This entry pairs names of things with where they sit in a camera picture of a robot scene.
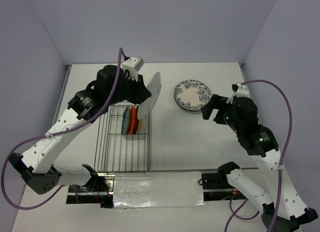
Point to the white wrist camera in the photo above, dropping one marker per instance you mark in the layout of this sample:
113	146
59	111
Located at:
239	91
133	65

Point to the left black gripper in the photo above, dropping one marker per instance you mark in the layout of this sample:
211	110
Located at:
141	92

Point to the orange small plate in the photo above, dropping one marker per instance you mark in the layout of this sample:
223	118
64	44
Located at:
132	120

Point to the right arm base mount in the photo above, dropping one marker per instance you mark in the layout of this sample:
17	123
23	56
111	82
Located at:
216	188

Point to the yellow patterned small plate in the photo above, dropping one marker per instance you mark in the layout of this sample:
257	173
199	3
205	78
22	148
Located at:
137	126

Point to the silver foil tape sheet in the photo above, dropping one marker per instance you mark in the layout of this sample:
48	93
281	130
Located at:
157	190

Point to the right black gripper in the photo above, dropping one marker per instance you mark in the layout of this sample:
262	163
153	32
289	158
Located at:
216	101

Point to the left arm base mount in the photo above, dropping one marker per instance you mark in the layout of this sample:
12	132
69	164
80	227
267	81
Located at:
98	189

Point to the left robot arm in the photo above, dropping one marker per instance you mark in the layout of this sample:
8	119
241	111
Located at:
113	84

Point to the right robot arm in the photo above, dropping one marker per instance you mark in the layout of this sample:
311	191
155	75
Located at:
280	206

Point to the blue floral white plate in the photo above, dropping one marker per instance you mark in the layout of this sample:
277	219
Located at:
192	95

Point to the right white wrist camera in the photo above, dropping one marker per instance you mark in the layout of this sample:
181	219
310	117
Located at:
239	91

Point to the blue patterned small plate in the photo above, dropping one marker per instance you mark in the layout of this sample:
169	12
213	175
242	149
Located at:
126	120

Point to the metal wire dish rack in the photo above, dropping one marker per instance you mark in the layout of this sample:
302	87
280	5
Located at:
116	152

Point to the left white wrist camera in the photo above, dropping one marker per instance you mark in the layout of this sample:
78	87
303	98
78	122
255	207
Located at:
133	65

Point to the red and teal floral plate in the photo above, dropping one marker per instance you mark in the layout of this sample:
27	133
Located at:
154	87

